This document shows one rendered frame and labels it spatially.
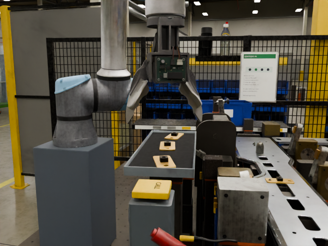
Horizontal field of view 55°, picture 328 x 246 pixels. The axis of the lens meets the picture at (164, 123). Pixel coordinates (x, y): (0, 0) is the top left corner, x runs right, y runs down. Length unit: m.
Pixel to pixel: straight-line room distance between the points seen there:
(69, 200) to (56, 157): 0.15
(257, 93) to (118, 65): 1.16
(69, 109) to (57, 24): 2.50
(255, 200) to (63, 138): 0.65
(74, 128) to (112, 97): 0.16
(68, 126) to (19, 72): 2.74
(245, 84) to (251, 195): 1.40
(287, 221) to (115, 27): 0.75
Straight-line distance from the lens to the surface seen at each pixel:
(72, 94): 1.05
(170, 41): 0.56
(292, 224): 0.81
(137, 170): 0.62
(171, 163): 0.65
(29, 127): 3.78
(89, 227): 1.10
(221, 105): 1.45
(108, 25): 1.06
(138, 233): 0.54
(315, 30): 2.18
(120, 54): 1.07
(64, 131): 1.07
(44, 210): 1.16
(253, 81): 2.03
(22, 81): 3.76
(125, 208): 1.55
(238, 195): 0.68
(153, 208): 0.52
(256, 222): 0.71
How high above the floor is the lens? 1.36
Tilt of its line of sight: 10 degrees down
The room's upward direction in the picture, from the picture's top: straight up
